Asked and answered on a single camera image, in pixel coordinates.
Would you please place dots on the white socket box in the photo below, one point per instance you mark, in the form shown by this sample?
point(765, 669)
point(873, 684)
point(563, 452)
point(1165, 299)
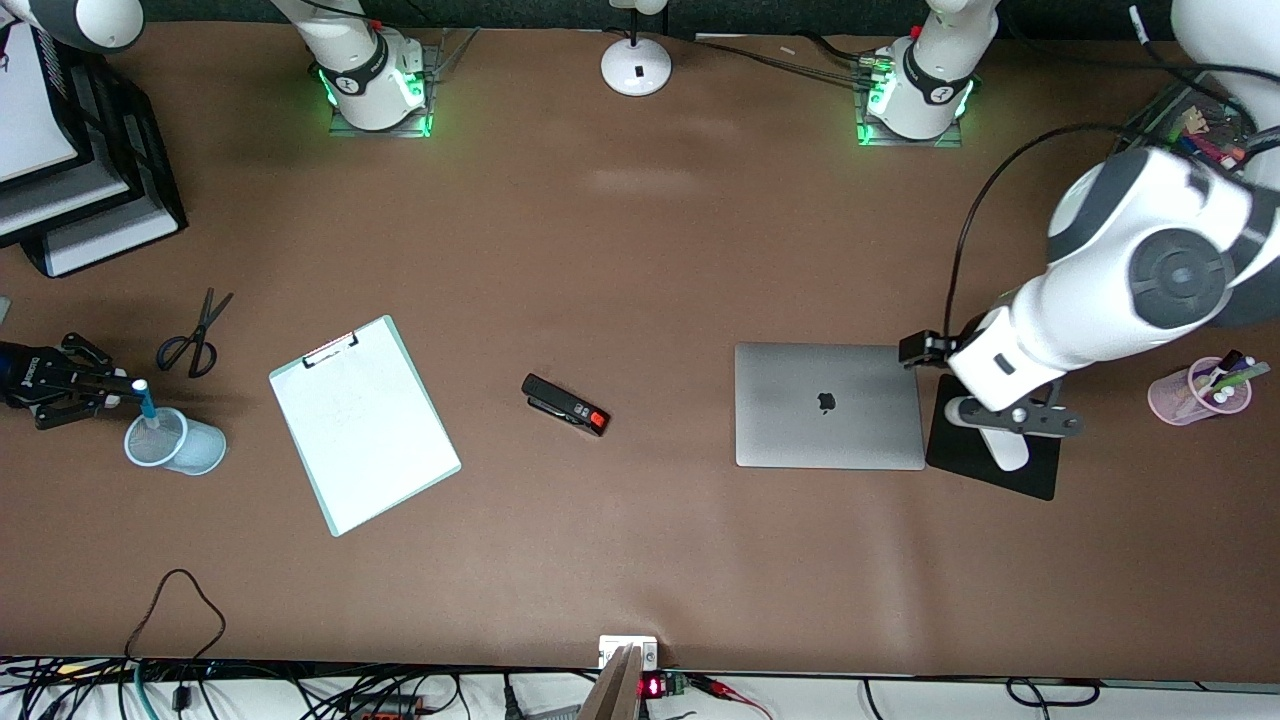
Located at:
point(628, 650)

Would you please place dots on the black scissors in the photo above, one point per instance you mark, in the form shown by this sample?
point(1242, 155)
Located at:
point(200, 345)

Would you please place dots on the white computer mouse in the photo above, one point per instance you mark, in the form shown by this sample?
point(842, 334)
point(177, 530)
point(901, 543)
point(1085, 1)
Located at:
point(1008, 452)

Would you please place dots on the black red stapler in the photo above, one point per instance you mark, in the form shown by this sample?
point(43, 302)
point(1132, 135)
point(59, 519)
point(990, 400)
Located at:
point(560, 402)

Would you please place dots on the blue marker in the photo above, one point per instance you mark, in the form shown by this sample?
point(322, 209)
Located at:
point(145, 398)

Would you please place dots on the clear right arm base plate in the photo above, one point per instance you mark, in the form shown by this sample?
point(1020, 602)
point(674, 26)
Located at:
point(425, 60)

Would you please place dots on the black stacked paper tray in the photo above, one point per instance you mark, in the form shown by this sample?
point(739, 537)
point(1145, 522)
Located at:
point(130, 180)

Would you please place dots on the red white tray marker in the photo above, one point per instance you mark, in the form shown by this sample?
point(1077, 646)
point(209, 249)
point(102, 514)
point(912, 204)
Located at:
point(1225, 152)

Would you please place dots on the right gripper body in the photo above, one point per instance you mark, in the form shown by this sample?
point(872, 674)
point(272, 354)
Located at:
point(32, 378)

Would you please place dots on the wooden bar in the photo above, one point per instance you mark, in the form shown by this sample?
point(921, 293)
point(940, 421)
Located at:
point(612, 695)

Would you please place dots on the green tray marker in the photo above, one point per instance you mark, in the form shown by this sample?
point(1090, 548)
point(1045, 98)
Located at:
point(1183, 128)

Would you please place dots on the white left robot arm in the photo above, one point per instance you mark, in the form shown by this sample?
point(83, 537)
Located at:
point(1150, 250)

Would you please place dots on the clear left arm base plate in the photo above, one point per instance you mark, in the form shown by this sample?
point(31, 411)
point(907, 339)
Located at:
point(905, 142)

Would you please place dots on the silver laptop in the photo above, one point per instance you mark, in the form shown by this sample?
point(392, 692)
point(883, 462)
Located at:
point(830, 405)

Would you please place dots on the white clipboard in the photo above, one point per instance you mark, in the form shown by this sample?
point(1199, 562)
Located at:
point(370, 430)

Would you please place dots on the pink mesh pen cup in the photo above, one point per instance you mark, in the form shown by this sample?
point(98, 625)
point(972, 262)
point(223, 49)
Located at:
point(1170, 400)

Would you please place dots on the blue mesh pen cup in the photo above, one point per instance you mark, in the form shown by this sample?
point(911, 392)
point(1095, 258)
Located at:
point(190, 450)

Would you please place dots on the white paper sheet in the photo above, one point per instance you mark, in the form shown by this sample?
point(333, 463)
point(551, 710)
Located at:
point(110, 245)
point(30, 110)

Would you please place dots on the red digit display module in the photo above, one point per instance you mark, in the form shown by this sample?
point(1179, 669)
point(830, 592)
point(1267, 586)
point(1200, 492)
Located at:
point(655, 686)

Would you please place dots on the white round stand base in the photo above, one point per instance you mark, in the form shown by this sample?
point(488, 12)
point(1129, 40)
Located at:
point(636, 65)

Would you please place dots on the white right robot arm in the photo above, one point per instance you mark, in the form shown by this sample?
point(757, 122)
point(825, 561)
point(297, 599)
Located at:
point(370, 80)

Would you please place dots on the black marker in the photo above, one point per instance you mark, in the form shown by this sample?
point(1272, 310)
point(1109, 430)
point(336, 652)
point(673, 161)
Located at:
point(1230, 358)

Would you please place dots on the silver mesh desk tray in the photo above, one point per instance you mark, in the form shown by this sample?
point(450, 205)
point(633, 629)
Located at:
point(1160, 110)

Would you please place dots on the black mouse pad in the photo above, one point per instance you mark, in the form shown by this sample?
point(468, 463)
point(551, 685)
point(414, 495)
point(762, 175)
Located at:
point(960, 450)

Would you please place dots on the orange power strip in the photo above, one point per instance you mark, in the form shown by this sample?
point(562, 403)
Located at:
point(385, 708)

